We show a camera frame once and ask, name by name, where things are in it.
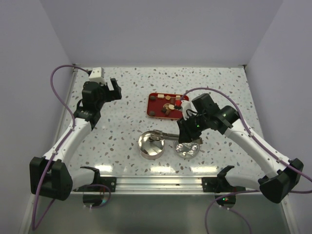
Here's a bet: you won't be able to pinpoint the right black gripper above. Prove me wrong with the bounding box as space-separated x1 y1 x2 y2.
177 113 210 144

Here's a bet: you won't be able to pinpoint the metal tongs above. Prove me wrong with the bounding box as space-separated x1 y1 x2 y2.
148 130 179 141

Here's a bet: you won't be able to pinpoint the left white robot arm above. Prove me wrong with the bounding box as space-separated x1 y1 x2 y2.
29 78 122 201

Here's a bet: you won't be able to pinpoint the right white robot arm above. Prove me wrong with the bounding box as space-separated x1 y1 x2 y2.
175 94 303 203

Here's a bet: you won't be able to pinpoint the round silver tin lid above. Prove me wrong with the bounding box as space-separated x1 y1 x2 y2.
174 141 200 159

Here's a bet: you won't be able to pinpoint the red rectangular tray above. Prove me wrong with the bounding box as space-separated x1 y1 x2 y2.
146 93 182 120

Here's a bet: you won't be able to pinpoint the round silver tin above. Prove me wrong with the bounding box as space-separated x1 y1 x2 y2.
138 131 165 160

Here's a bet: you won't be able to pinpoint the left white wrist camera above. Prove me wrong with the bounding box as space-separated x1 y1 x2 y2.
89 67 106 84

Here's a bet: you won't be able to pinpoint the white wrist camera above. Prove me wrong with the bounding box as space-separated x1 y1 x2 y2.
89 67 106 84
175 100 194 120

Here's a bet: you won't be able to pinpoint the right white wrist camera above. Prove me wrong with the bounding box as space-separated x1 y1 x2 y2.
175 100 194 120

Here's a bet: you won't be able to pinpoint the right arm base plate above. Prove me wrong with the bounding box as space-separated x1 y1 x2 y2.
201 177 246 193

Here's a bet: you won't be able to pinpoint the aluminium mounting rail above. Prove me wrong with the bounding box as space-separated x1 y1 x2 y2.
115 175 203 195

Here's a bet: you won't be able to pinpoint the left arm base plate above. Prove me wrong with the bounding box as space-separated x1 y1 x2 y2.
100 176 117 193

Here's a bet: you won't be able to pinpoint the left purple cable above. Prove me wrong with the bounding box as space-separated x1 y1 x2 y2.
31 64 90 231

